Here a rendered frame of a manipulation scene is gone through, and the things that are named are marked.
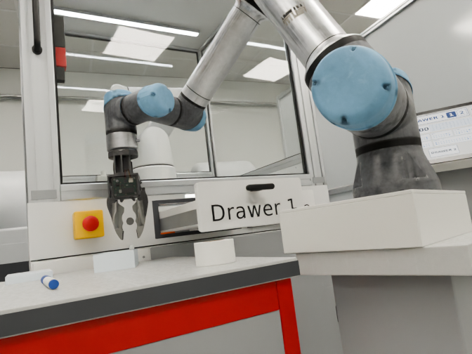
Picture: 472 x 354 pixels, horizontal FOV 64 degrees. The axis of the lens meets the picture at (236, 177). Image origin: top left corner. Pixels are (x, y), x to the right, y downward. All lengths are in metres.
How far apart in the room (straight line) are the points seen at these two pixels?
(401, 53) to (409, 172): 1.98
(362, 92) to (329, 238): 0.24
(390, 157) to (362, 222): 0.14
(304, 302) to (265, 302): 0.81
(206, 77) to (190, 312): 0.60
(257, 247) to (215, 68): 0.62
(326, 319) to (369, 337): 0.77
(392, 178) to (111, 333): 0.49
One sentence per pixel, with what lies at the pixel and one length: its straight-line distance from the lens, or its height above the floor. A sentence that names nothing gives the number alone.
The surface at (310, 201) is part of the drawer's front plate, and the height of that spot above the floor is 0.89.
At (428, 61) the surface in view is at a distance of 2.50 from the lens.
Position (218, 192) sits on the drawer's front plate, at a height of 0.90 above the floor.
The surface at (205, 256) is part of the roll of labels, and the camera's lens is 0.64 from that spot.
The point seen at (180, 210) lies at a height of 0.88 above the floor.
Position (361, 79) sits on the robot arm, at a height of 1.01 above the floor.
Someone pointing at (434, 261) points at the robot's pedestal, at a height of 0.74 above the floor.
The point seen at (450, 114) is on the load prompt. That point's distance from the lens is 1.70.
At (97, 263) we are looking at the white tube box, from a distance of 0.86.
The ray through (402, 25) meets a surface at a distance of 2.67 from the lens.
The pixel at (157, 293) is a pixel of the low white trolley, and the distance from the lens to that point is 0.52.
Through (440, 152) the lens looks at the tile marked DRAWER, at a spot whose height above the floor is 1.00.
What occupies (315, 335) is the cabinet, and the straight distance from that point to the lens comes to 1.45.
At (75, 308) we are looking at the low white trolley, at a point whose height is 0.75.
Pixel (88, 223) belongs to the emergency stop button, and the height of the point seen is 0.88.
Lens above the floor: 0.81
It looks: 8 degrees up
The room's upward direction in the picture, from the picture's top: 7 degrees counter-clockwise
